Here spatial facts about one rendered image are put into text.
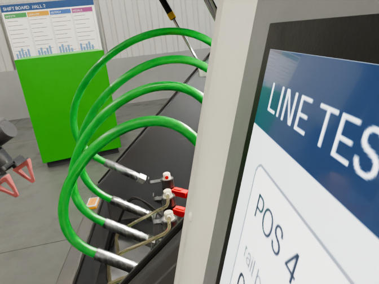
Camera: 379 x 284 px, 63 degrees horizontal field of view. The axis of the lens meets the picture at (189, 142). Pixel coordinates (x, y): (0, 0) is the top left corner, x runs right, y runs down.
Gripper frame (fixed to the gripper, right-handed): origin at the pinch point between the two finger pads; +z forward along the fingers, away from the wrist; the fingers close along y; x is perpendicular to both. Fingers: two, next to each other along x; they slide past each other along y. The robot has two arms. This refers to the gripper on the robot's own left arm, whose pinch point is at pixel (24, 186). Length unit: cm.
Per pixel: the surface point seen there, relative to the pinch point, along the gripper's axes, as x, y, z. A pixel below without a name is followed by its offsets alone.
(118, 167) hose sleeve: -44, -27, 4
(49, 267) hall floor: 95, 78, 64
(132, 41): -62, -26, -15
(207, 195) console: -69, -68, 0
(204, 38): -73, -24, -8
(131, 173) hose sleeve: -45, -26, 7
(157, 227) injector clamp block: -41, -24, 23
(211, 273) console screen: -68, -74, 1
